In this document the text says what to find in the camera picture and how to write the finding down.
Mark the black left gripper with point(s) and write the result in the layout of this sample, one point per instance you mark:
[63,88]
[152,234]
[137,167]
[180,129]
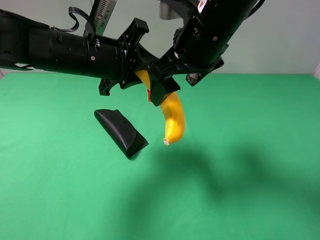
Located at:
[126,60]

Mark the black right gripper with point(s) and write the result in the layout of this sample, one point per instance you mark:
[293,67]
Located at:
[161,72]

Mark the yellow banana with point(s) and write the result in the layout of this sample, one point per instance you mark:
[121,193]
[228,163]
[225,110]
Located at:
[174,116]

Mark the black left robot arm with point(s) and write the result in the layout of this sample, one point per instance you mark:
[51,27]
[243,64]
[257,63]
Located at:
[26,44]

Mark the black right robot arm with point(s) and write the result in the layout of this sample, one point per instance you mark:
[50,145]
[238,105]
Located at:
[198,47]

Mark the multicoloured puzzle cube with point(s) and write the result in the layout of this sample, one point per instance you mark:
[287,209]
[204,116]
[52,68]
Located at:
[149,95]

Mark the black glasses case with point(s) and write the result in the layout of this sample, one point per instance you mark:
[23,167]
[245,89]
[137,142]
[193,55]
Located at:
[122,132]

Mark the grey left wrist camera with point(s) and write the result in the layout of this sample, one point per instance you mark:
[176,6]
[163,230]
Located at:
[100,14]

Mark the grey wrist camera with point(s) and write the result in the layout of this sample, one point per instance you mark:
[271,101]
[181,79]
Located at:
[174,9]
[100,14]

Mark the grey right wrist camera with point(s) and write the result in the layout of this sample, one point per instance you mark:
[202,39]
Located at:
[174,9]

